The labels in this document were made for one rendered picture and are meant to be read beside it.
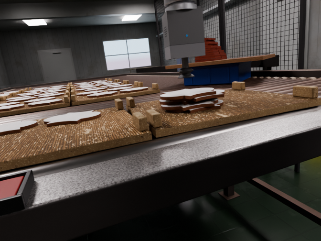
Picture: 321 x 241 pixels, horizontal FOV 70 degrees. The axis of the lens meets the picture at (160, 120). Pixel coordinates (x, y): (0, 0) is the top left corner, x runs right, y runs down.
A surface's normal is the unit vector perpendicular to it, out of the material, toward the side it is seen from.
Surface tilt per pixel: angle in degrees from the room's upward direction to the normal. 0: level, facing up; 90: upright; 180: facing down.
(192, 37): 90
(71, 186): 0
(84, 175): 0
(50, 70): 90
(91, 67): 90
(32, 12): 90
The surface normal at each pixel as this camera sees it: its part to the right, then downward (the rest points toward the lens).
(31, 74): 0.31, 0.19
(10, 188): -0.11, -0.97
